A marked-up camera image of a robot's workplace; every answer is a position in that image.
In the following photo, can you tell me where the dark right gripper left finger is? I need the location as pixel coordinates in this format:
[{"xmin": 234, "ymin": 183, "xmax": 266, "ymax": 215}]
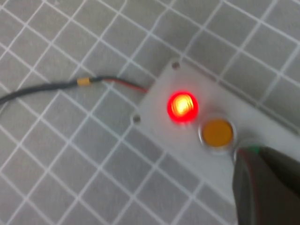
[{"xmin": 232, "ymin": 150, "xmax": 300, "ymax": 225}]

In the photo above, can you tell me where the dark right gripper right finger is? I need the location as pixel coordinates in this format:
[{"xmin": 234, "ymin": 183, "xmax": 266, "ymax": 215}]
[{"xmin": 257, "ymin": 145, "xmax": 300, "ymax": 187}]

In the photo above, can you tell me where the green push button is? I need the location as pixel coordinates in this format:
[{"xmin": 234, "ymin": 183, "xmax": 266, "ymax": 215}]
[{"xmin": 231, "ymin": 138, "xmax": 261, "ymax": 165}]

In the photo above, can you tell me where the yellow push button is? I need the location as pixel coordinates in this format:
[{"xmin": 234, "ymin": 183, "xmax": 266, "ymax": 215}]
[{"xmin": 197, "ymin": 114, "xmax": 239, "ymax": 156}]

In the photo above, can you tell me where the grey black button control box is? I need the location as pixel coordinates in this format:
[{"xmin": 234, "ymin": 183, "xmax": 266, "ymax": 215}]
[{"xmin": 131, "ymin": 57, "xmax": 300, "ymax": 205}]

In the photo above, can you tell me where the red indicator lamp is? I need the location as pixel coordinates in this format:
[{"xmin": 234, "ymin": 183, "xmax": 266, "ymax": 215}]
[{"xmin": 166, "ymin": 90, "xmax": 200, "ymax": 125}]

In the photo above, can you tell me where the grey white checked tablecloth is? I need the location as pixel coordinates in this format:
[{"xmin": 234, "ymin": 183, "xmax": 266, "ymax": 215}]
[{"xmin": 0, "ymin": 0, "xmax": 300, "ymax": 225}]

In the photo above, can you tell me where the black cable with yellow tape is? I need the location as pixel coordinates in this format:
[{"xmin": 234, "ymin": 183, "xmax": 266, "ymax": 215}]
[{"xmin": 0, "ymin": 75, "xmax": 150, "ymax": 106}]

